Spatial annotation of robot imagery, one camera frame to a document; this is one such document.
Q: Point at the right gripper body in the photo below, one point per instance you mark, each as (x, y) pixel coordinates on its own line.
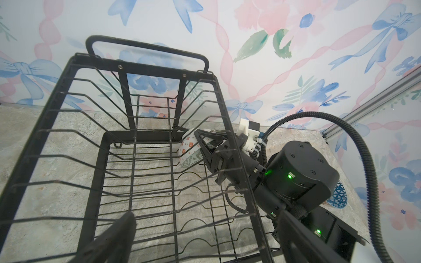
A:
(227, 161)

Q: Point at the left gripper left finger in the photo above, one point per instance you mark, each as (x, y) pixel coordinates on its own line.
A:
(113, 245)

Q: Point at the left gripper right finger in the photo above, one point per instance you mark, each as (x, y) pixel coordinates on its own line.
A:
(300, 245)

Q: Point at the blue triangle pattern bowl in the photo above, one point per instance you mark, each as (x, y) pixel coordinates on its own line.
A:
(339, 198)

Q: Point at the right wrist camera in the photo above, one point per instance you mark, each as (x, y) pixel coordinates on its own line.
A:
(249, 132)

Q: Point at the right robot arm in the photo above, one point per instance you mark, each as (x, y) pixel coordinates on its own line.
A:
(291, 190)

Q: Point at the black wire dish rack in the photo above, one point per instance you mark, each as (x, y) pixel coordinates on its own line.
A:
(106, 142)

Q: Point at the right aluminium corner post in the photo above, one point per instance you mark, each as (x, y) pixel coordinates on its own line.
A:
(409, 81)

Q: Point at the green geometric pattern bowl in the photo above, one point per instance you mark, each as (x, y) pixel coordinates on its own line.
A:
(189, 150)

